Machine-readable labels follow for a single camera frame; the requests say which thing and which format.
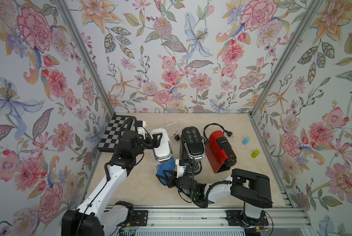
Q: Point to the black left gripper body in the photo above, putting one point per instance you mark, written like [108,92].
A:
[142,144]

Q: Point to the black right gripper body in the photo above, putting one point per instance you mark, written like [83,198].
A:
[176,179]

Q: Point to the white coffee machine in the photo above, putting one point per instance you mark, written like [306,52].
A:
[163,153]

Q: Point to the blue microfiber cloth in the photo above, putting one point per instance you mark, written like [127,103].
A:
[164,171]

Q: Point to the black coffee machine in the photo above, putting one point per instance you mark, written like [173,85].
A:
[192,150]

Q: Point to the red coffee machine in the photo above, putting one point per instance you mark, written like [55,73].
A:
[219,153]

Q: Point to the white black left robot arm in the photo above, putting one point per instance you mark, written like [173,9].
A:
[91,217]

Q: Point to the black white chessboard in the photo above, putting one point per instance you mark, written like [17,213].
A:
[110,138]

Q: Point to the blue cylinder block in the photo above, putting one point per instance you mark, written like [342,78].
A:
[246,140]

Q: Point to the green cylinder block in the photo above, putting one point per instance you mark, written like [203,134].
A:
[255,154]

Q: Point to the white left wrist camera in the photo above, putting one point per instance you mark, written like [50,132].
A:
[141,128]

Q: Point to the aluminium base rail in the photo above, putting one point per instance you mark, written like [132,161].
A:
[216,222]

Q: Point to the aluminium frame post left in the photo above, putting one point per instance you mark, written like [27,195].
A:
[70,23]

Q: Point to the aluminium frame post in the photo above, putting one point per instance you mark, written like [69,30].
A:
[294,42]
[70,23]

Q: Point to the aluminium frame post right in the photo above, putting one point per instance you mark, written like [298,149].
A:
[294,42]

